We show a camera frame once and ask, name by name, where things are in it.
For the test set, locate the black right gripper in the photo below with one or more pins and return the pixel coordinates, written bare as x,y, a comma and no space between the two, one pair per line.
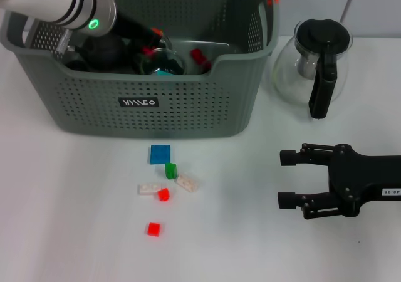
354,175

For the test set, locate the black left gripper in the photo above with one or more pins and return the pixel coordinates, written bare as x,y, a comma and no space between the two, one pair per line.
131,28

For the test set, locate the red sloped toy brick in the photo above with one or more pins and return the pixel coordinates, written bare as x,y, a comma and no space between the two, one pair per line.
156,32

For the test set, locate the teal square toy brick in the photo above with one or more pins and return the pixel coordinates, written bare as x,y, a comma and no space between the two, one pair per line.
164,73

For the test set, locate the dark red toy brick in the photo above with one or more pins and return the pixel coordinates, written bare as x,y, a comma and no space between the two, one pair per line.
200,58

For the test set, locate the blue square toy brick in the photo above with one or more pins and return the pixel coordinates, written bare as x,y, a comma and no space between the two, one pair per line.
159,154

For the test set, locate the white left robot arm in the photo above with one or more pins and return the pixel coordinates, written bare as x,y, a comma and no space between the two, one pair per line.
47,0

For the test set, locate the grey perforated plastic storage bin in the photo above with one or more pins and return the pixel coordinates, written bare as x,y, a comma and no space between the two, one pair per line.
188,106

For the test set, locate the black clay teapot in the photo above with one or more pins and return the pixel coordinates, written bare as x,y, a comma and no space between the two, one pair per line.
105,53

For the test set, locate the clear whitish toy brick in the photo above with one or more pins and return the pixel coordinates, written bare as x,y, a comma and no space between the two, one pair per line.
187,182

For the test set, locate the small green toy brick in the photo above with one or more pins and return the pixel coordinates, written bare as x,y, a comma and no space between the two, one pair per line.
170,170

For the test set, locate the small red toy brick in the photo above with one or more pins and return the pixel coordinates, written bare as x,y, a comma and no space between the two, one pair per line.
163,195
153,228

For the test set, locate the white two-stud toy brick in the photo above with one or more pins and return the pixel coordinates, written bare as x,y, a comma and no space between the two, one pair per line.
149,188

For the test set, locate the glass coffee pot black lid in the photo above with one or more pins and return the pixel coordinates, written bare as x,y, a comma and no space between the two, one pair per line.
322,37

